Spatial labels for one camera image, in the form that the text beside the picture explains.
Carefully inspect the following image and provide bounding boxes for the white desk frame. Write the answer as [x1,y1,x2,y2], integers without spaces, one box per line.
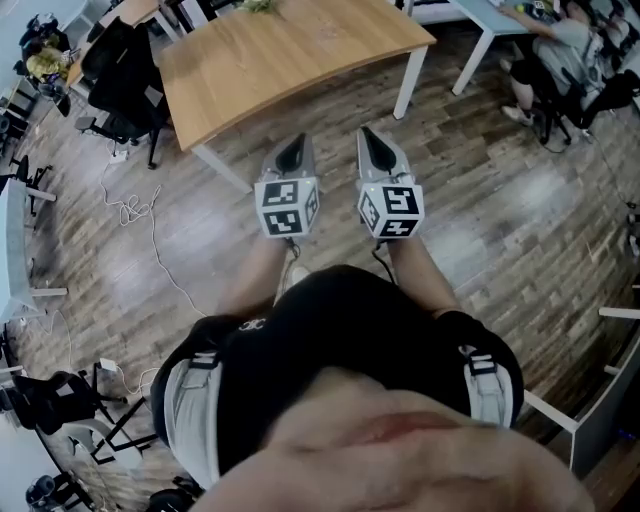
[522,304,640,482]

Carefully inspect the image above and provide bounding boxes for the person's left forearm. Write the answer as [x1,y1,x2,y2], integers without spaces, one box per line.
[217,234,294,319]

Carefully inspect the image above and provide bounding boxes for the black office chair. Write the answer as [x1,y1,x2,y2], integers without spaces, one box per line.
[8,153,54,217]
[529,64,640,147]
[12,368,129,437]
[74,17,170,171]

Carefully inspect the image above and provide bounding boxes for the grey harness strap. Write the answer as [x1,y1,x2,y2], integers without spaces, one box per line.
[458,343,515,429]
[163,349,225,491]

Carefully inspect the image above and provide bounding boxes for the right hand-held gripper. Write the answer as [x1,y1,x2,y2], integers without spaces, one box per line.
[356,127,425,241]

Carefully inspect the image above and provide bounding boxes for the light blue table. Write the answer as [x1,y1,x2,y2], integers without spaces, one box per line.
[404,0,551,96]

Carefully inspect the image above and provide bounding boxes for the white desk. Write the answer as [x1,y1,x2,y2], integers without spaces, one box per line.
[0,178,69,322]

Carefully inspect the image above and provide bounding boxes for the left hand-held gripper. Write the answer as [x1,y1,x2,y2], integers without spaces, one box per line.
[253,132,321,242]

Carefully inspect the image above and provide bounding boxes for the person's right forearm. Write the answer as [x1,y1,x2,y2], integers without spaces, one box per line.
[387,238,461,319]

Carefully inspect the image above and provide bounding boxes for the white floor cable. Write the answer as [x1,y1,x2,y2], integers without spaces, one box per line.
[97,144,211,321]
[49,308,160,399]

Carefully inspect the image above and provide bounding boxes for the small green potted plant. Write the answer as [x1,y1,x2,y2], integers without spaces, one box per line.
[238,0,282,17]

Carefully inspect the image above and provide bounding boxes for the wooden table with white legs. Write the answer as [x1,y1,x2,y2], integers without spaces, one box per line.
[157,0,439,194]

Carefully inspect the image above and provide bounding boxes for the wooden desk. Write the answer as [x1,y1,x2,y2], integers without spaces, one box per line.
[67,0,169,87]

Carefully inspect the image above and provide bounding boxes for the person's black shirt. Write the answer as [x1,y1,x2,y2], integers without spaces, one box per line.
[149,264,525,476]

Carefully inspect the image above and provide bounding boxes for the person's face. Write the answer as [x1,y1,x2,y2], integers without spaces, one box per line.
[189,367,596,512]

